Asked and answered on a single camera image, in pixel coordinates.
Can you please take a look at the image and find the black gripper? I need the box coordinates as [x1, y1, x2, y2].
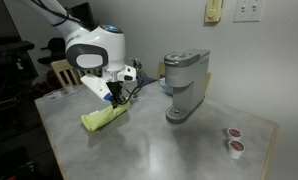
[105, 81, 127, 109]

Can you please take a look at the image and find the yellow-green microfiber cloth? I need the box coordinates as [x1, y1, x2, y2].
[80, 100, 131, 132]

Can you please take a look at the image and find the blue plastic packet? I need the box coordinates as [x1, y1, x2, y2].
[158, 77, 174, 97]

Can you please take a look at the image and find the clear plastic tray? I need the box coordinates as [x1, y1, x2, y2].
[42, 84, 82, 103]

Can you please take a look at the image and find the grey pod coffee machine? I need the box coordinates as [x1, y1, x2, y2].
[163, 48, 211, 125]

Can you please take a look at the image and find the black cap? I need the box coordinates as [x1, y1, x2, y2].
[37, 37, 69, 65]

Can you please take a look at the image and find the black monitor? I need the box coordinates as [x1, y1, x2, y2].
[62, 2, 97, 32]

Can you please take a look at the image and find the black shelf unit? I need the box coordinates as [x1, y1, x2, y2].
[0, 36, 37, 138]

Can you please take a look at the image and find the white coffee pod red lid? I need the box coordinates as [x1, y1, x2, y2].
[226, 127, 244, 141]
[227, 139, 247, 160]

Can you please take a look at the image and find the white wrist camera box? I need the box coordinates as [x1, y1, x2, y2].
[80, 73, 113, 102]

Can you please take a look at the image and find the cream wall thermostat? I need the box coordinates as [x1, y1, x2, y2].
[204, 0, 225, 24]

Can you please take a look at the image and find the white wall switch plate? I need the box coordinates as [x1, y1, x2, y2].
[233, 0, 267, 24]

